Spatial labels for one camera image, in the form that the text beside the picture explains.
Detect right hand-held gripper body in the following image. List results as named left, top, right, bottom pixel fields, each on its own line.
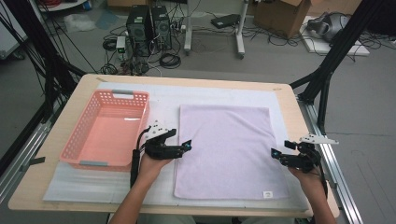
left=279, top=133, right=340, bottom=174

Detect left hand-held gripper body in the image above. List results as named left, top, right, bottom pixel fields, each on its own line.
left=143, top=120, right=183, bottom=161

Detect lilac printed towel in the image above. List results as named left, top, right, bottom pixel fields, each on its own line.
left=173, top=104, right=290, bottom=201

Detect person's left hand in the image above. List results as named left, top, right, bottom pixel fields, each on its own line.
left=136, top=153, right=174, bottom=189

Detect person's right hand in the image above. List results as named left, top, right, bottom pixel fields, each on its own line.
left=289, top=167, right=326, bottom=194

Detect white gridded mat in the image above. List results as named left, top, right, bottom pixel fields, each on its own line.
left=42, top=81, right=309, bottom=210

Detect pink plastic basket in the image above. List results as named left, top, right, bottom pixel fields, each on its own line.
left=59, top=89, right=151, bottom=173

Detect white foam board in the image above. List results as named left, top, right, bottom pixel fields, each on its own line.
left=300, top=15, right=371, bottom=58

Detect white power supply box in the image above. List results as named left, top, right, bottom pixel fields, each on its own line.
left=115, top=35, right=127, bottom=54

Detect white-legged desk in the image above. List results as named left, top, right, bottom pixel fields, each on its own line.
left=183, top=0, right=250, bottom=60

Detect black computer tower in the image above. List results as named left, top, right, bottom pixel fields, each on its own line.
left=125, top=4, right=153, bottom=58
left=150, top=5, right=173, bottom=50

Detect grey rounded device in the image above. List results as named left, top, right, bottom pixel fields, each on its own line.
left=306, top=11, right=351, bottom=43

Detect black flat box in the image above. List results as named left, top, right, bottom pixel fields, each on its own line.
left=210, top=13, right=241, bottom=30

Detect large open cardboard box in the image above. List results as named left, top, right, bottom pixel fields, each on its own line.
left=252, top=0, right=312, bottom=39

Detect teal floor sheet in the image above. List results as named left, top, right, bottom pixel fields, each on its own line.
left=94, top=8, right=120, bottom=31

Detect clear plastic bag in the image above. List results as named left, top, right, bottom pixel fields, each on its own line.
left=64, top=12, right=97, bottom=34

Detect cardboard boxes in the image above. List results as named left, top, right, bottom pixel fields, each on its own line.
left=306, top=0, right=363, bottom=16

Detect round white table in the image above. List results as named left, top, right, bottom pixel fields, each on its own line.
left=36, top=0, right=89, bottom=13

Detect white cabinet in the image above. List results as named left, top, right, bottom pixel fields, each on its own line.
left=0, top=12, right=27, bottom=60

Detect grey metal bracket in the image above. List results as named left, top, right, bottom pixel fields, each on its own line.
left=323, top=174, right=339, bottom=189
left=20, top=156, right=46, bottom=172

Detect aluminium rail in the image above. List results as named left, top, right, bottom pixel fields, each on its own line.
left=0, top=102, right=64, bottom=203
left=297, top=96, right=363, bottom=224

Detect coiled black cable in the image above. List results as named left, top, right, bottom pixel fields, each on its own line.
left=159, top=52, right=182, bottom=70

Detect black metal frame post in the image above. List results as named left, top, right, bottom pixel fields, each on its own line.
left=289, top=0, right=389, bottom=136
left=0, top=0, right=87, bottom=122

